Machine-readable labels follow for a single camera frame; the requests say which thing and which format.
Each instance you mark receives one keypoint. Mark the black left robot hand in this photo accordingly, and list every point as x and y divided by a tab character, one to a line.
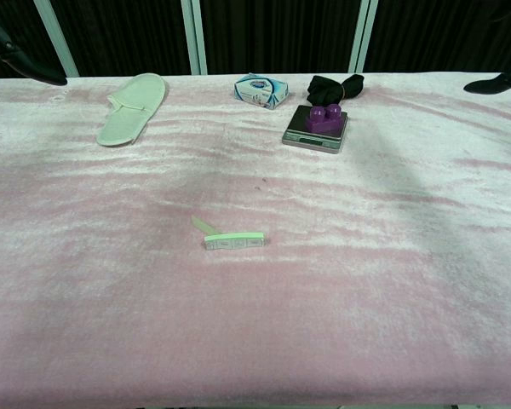
21	57

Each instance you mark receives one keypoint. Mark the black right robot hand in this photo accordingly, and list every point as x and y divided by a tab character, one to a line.
494	84

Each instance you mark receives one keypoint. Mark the pale green paper strip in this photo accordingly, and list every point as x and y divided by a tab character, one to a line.
201	223

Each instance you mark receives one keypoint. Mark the light green paper strip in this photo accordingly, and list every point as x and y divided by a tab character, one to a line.
234	240

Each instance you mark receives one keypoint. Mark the white disposable slipper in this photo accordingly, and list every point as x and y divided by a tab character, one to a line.
130	111

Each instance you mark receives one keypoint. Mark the black folded cloth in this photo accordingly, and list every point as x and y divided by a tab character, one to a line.
328	89

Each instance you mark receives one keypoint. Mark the purple toy building block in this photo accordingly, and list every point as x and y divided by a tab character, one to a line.
321	121

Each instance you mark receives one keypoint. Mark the silver digital kitchen scale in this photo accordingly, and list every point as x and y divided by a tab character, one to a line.
311	138

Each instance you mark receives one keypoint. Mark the blue white soap box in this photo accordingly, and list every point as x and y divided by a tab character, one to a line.
262	91

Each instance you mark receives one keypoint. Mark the pink fuzzy table cloth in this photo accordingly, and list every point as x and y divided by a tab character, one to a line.
255	298

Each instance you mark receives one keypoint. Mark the white slanted frame post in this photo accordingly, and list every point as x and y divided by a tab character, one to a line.
55	38

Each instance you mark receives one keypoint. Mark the white upright frame post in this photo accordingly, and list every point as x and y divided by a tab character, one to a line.
362	36
194	36

